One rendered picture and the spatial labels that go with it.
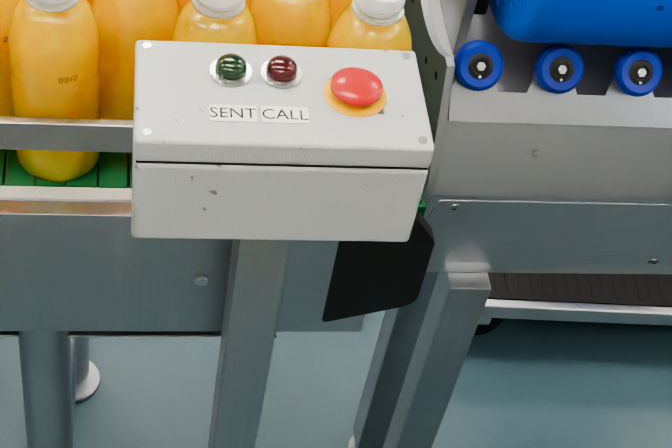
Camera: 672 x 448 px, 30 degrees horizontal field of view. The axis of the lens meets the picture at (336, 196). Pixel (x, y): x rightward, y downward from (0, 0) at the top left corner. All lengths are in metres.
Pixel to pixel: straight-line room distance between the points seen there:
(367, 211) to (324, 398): 1.16
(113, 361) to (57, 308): 0.90
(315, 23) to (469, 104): 0.21
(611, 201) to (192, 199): 0.52
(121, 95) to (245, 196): 0.21
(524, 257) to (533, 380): 0.76
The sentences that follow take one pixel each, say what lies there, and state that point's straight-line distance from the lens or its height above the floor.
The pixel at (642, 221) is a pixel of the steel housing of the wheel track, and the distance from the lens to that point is 1.31.
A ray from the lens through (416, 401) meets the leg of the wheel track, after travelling 1.57.
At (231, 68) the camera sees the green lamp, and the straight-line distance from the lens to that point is 0.86.
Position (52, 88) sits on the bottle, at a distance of 0.98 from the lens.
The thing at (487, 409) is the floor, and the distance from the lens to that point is 2.07.
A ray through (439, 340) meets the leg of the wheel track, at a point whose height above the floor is 0.53.
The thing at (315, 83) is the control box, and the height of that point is 1.10.
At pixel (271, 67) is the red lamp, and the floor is 1.11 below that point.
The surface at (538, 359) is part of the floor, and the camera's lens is 2.16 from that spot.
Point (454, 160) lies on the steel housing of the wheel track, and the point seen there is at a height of 0.87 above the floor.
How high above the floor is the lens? 1.69
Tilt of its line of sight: 47 degrees down
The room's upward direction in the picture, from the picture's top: 12 degrees clockwise
